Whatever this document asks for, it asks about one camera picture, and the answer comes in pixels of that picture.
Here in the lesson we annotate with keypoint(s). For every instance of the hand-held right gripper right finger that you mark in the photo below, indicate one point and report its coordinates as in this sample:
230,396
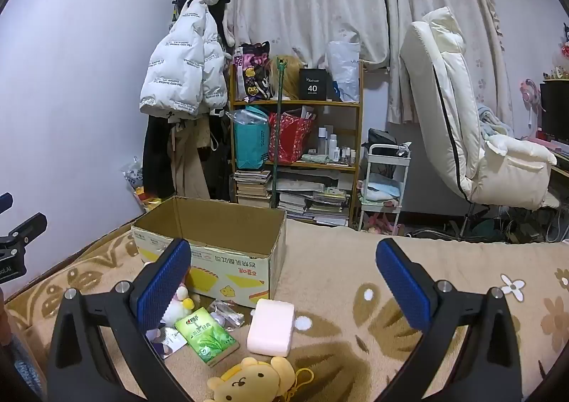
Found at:
404,286

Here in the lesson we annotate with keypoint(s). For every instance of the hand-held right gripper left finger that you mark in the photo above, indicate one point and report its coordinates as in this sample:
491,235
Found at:
162,286

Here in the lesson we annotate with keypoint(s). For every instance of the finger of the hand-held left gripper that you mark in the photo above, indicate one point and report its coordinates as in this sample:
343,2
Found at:
29,226
4,202

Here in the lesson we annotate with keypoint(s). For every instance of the dark tissue pack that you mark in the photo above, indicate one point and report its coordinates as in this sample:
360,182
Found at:
166,342

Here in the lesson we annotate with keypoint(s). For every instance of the green tissue pack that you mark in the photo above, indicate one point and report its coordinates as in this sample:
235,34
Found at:
204,335

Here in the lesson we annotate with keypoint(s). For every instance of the printed cardboard box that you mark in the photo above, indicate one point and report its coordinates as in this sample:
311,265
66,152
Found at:
240,271

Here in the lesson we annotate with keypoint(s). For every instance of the white pink soap bar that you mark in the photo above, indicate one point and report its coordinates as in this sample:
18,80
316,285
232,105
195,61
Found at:
271,326

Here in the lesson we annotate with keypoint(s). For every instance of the yellow bear plush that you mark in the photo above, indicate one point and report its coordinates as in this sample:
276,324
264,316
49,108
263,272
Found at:
253,379

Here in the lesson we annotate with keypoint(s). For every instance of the white fluffy plush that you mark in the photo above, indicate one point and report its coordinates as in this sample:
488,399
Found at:
175,313

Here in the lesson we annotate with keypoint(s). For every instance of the small purple toy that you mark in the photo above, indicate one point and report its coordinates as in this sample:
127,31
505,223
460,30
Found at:
218,318

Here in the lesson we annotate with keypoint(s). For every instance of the clear zip bag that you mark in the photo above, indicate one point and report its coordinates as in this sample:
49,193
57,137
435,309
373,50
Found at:
229,315

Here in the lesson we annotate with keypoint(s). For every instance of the light blue cloth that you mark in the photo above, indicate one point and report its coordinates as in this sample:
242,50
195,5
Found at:
378,192

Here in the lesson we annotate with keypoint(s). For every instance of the blue denim pants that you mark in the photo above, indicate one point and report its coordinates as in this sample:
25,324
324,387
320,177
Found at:
26,368

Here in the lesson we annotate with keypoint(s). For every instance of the white rolling cart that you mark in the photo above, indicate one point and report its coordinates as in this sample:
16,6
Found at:
402,180

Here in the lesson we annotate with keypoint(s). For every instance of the printed plastic bag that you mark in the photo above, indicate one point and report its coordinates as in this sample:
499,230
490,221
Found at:
133,175

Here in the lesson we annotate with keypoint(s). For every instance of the stack of books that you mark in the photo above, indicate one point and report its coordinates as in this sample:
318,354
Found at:
252,188
311,206

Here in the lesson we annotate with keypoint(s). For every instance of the beige coat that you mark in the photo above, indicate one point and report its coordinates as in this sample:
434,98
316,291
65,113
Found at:
189,157

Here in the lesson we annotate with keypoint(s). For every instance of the black coat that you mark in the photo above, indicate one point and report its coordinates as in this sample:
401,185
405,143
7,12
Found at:
155,153

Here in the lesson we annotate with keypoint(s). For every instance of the black bag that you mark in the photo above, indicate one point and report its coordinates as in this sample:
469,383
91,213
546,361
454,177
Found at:
380,140

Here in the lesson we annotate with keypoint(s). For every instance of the row of white cosmetic bottles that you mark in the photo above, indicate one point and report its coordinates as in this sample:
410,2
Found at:
335,148

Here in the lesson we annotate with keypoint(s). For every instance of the wooden shelf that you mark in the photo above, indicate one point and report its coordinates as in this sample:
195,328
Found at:
358,135

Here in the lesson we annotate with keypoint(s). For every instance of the teal paper bag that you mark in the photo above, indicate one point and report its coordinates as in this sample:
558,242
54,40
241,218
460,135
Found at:
250,144

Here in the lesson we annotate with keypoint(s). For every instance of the light blue blanket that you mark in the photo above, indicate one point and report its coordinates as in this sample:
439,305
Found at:
491,122

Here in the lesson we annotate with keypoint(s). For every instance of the red patterned bag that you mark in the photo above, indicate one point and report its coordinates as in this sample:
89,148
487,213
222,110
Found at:
291,137

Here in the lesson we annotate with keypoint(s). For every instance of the green stick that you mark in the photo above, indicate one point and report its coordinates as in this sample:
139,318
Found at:
278,131

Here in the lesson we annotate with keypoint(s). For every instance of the white reclining chair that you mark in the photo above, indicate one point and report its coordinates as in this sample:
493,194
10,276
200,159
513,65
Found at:
444,95

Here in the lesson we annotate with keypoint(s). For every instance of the white puffer jacket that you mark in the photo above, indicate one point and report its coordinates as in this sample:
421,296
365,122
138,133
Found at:
178,64

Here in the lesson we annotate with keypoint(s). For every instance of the black box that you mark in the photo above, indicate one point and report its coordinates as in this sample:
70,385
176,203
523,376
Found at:
314,84

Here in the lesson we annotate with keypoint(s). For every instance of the clear plastic bag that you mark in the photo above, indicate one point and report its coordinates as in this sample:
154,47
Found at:
344,66

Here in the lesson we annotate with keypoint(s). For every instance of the pink desk fan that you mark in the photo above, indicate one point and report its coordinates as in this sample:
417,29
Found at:
530,93

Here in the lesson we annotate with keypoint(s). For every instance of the colourful printed bag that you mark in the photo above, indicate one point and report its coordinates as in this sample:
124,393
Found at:
251,73

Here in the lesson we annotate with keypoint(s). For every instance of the black monitor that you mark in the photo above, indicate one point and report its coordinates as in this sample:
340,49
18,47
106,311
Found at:
555,111

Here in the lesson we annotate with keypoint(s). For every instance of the blond wig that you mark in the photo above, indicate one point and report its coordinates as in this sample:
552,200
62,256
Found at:
286,80

